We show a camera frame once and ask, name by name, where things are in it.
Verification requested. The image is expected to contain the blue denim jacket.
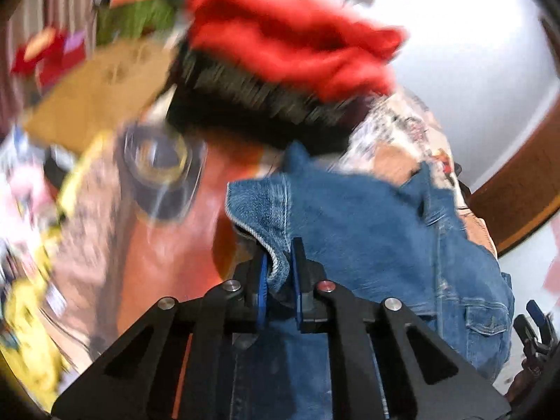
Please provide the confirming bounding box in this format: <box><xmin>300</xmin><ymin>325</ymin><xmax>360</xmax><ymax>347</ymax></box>
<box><xmin>225</xmin><ymin>143</ymin><xmax>515</xmax><ymax>419</ymax></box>

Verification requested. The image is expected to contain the dark folded clothes pile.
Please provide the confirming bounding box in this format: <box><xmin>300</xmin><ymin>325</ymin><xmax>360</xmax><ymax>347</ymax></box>
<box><xmin>166</xmin><ymin>41</ymin><xmax>369</xmax><ymax>155</ymax></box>

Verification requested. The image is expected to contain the brown wooden wardrobe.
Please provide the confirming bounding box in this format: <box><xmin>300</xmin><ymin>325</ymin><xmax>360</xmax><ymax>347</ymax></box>
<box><xmin>462</xmin><ymin>91</ymin><xmax>559</xmax><ymax>255</ymax></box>

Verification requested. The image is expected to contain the printed newspaper bed sheet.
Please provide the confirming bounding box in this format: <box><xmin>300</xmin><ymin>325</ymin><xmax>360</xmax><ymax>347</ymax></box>
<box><xmin>0</xmin><ymin>86</ymin><xmax>501</xmax><ymax>408</ymax></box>

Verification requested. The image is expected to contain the wooden lap desk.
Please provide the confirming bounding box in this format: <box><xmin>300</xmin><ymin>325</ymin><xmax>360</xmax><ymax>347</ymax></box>
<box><xmin>22</xmin><ymin>39</ymin><xmax>174</xmax><ymax>154</ymax></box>

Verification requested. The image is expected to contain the red flower plush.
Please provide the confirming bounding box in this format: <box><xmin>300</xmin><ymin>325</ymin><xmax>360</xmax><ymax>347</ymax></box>
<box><xmin>10</xmin><ymin>26</ymin><xmax>68</xmax><ymax>77</ymax></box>

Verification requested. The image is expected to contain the red folded garment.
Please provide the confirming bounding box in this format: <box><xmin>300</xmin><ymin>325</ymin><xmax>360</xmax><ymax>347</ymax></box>
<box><xmin>186</xmin><ymin>0</ymin><xmax>407</xmax><ymax>103</ymax></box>

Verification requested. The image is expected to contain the striped brown curtain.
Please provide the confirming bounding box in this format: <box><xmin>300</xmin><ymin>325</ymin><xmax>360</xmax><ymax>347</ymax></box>
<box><xmin>1</xmin><ymin>0</ymin><xmax>97</xmax><ymax>134</ymax></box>

